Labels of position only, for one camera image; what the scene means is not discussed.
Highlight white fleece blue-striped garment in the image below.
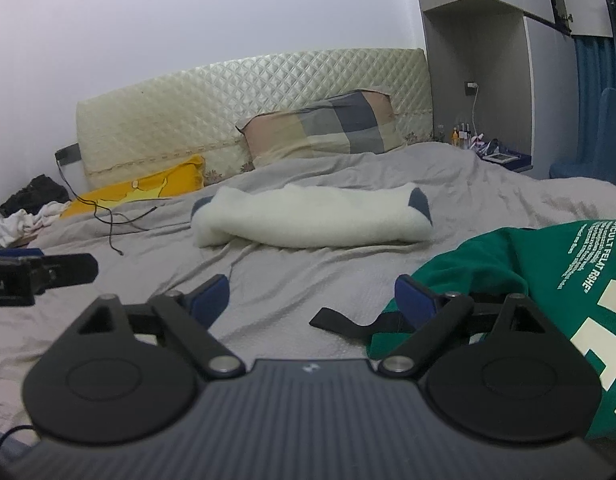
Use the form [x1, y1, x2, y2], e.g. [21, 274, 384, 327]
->
[191, 183, 433, 249]

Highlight green printed t-shirt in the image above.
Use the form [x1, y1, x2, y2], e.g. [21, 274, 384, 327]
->
[367, 220, 616, 446]

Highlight black clothes pile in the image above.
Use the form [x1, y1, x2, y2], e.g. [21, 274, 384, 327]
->
[0, 174, 69, 218]

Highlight yellow cartoon pillow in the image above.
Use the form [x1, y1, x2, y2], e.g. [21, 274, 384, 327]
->
[61, 155, 205, 219]

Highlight blue bedside table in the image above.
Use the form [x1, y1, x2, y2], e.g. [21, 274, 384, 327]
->
[472, 139, 533, 172]

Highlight small bottles on nightstand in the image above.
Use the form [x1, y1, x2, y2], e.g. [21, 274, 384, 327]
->
[451, 122, 484, 152]

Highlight plaid pink grey pillow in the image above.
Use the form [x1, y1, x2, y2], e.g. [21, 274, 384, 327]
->
[236, 89, 405, 168]

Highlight cream quilted headboard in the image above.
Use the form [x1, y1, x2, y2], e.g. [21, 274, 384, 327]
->
[76, 48, 433, 188]

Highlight grey bedside wardrobe cabinet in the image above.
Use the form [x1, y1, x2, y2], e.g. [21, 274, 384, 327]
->
[419, 0, 612, 179]

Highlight blue curtain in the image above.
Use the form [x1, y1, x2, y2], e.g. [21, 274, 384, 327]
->
[573, 36, 616, 114]

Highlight black strap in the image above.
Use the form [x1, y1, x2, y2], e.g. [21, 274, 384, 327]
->
[308, 306, 405, 347]

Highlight black charging cable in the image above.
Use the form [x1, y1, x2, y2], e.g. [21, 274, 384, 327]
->
[52, 152, 161, 257]

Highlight wall socket panel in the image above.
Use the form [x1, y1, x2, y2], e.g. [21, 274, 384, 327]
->
[54, 143, 82, 167]

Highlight white wall charger with cable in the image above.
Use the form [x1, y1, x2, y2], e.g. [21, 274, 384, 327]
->
[465, 81, 479, 134]

